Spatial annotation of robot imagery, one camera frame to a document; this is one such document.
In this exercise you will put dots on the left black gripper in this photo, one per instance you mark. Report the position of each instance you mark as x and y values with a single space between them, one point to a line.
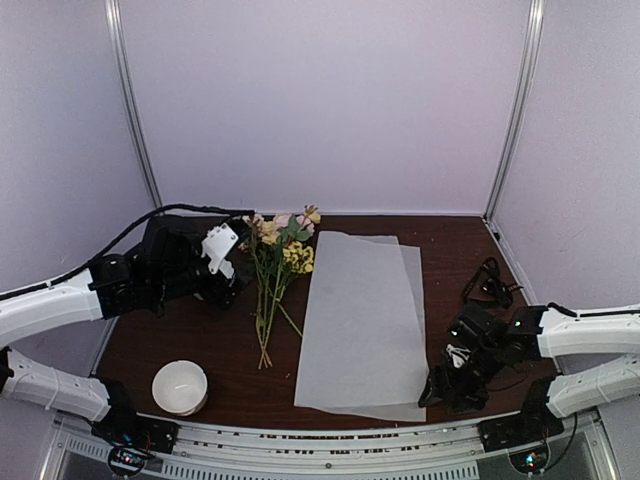
214 296

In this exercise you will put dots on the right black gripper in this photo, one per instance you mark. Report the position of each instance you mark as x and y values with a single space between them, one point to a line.
436 381

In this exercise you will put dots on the small yellow flower sprig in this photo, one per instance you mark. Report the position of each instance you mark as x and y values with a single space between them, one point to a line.
277 267

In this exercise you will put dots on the yellow blossom stem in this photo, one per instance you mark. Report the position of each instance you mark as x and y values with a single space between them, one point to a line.
270 237

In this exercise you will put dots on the pink flower stem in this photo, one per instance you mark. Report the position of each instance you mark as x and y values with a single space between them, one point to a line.
262 232

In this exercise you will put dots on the translucent white wrapping paper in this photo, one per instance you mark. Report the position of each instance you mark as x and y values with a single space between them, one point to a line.
363 349

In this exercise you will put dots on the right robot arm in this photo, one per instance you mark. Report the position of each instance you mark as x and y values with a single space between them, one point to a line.
537 332

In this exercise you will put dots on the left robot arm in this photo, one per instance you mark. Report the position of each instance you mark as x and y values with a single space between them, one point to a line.
173 260

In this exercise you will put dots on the plain white bowl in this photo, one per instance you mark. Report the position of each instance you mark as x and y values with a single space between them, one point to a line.
180 388

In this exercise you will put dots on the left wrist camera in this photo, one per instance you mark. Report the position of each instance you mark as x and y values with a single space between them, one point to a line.
216 245

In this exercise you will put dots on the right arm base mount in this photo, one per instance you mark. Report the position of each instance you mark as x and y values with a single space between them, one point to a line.
516 430

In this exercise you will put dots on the aluminium front rail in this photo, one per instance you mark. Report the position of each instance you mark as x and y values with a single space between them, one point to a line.
451 450

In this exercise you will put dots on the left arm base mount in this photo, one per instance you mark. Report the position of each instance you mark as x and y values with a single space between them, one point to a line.
144 434

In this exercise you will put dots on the left aluminium frame post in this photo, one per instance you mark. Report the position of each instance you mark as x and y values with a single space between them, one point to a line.
117 38

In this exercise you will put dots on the aluminium frame post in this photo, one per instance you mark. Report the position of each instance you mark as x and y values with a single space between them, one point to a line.
117 38
527 69

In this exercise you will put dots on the right aluminium frame post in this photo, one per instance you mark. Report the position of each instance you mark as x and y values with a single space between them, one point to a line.
527 69

